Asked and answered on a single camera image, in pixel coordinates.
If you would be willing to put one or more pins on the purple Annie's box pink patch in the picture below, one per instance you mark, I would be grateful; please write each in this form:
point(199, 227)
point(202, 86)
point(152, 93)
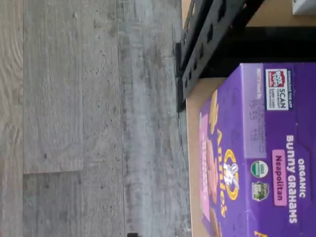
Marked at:
point(247, 123)

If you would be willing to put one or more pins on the white organic pantry box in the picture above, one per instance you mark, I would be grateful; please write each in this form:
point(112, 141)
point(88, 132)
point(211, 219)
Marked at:
point(304, 6)

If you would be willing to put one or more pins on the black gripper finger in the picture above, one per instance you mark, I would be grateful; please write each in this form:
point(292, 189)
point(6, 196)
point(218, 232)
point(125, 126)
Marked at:
point(132, 234)

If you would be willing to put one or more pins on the black metal shelf rack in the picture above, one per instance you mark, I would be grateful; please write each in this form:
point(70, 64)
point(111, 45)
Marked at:
point(271, 54)
point(195, 29)

